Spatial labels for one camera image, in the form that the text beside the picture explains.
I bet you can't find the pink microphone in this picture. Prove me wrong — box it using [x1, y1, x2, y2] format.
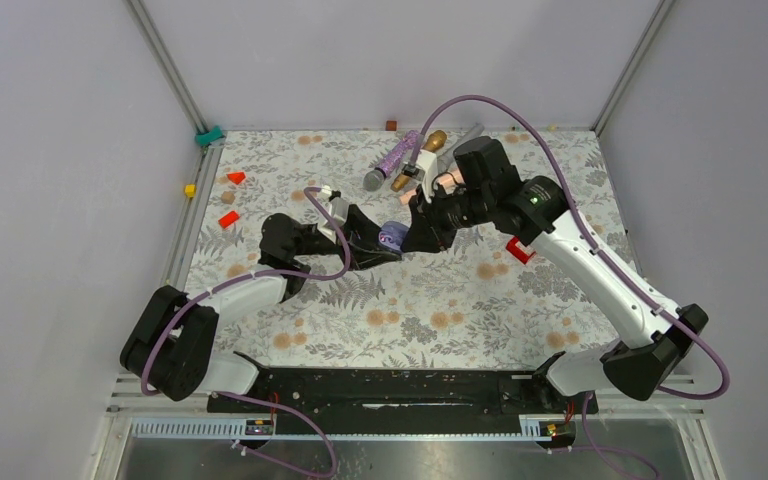
[399, 169, 463, 205]

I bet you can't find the blue-grey earbud case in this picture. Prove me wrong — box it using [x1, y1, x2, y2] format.
[378, 221, 409, 254]

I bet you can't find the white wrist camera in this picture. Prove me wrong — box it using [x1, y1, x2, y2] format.
[402, 149, 438, 203]
[318, 185, 350, 243]

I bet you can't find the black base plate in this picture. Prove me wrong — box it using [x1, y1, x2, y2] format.
[207, 367, 598, 435]

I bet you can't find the purple glitter microphone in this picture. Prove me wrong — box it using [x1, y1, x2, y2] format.
[362, 130, 420, 192]

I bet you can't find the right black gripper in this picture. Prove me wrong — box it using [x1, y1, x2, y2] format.
[401, 180, 493, 254]

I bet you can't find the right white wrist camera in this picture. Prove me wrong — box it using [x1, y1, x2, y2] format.
[402, 149, 438, 203]

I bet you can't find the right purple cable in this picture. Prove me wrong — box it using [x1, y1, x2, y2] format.
[410, 94, 732, 401]

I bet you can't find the grey microphone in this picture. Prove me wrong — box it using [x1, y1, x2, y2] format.
[437, 123, 485, 173]

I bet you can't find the red plastic box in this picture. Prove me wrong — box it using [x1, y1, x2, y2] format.
[505, 237, 536, 265]

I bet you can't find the gold microphone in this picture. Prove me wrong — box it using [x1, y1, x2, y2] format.
[391, 130, 447, 194]

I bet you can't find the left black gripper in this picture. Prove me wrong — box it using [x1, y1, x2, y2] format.
[293, 206, 403, 271]

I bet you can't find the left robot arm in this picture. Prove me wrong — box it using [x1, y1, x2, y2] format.
[119, 199, 409, 411]

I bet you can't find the red triangular block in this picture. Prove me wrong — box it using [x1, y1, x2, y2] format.
[226, 171, 246, 185]

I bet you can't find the teal corner clamp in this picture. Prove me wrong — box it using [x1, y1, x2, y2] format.
[194, 126, 225, 148]

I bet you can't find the floral patterned table mat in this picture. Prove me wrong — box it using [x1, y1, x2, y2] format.
[181, 129, 668, 372]

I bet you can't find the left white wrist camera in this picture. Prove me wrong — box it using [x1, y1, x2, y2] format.
[318, 185, 350, 243]

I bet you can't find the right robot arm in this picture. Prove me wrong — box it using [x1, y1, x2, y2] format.
[401, 136, 709, 412]

